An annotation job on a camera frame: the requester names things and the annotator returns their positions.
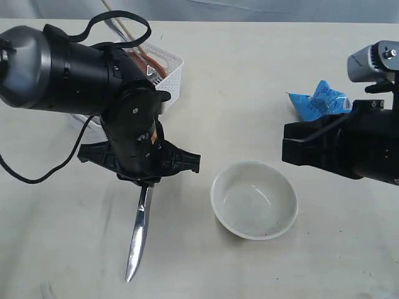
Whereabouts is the blue snack bag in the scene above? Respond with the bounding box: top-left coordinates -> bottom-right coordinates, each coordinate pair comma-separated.
288,80 -> 352,121

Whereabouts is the brown round plate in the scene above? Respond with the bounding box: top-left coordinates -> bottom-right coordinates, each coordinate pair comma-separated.
128,50 -> 167,85

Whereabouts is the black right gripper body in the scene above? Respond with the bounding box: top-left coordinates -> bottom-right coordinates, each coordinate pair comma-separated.
282,100 -> 398,185

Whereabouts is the silver table knife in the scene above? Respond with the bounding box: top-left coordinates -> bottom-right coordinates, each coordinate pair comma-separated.
125,185 -> 153,283

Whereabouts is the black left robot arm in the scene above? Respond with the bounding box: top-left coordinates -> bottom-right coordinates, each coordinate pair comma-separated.
1,25 -> 200,185

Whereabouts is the black cable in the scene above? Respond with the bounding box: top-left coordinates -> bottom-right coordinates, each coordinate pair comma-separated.
0,10 -> 153,184

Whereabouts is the wooden chopstick back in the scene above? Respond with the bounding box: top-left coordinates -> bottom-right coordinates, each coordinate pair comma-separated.
102,0 -> 146,55

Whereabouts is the white perforated plastic basket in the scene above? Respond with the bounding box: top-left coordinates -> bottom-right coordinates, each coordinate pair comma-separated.
67,40 -> 185,143

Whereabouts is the white ceramic bowl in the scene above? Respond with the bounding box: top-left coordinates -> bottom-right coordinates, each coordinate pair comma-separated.
209,161 -> 299,241

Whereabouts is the silver fork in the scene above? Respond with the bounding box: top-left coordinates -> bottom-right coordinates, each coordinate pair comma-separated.
105,19 -> 131,42

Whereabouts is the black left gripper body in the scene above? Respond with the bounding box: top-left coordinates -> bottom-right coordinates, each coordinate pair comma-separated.
77,80 -> 201,186

